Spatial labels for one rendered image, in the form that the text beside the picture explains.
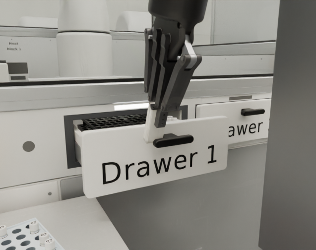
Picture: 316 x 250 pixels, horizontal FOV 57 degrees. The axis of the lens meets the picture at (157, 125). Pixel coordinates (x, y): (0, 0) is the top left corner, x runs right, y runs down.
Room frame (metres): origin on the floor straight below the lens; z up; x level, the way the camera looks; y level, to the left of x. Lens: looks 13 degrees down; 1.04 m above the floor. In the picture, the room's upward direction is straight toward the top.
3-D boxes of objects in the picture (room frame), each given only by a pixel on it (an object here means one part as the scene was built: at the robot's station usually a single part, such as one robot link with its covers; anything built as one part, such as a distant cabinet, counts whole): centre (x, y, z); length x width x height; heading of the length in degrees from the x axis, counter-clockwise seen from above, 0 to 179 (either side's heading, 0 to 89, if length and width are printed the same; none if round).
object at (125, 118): (0.68, 0.08, 0.87); 0.22 x 0.18 x 0.06; 27
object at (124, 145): (0.50, -0.01, 0.87); 0.29 x 0.02 x 0.11; 117
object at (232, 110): (0.77, -0.23, 0.87); 0.29 x 0.02 x 0.11; 117
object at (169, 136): (0.48, -0.02, 0.91); 0.07 x 0.04 x 0.01; 117
